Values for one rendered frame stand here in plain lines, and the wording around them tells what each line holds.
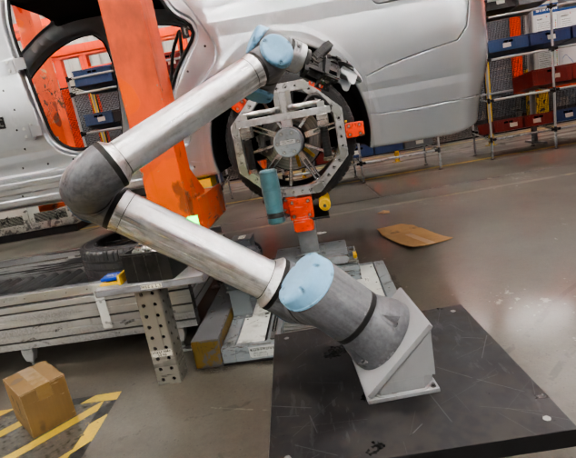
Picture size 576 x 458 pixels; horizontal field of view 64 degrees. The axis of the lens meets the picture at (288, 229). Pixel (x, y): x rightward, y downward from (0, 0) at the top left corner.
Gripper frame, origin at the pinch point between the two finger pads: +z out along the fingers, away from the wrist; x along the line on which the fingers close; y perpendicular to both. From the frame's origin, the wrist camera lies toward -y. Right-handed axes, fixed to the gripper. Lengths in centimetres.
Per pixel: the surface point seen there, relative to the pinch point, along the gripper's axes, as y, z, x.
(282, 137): -15, 0, -62
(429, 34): -70, 52, -23
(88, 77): -275, -130, -418
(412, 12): -77, 42, -22
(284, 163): -25, 15, -95
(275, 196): 5, 6, -80
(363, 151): -232, 207, -316
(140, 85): -11, -63, -56
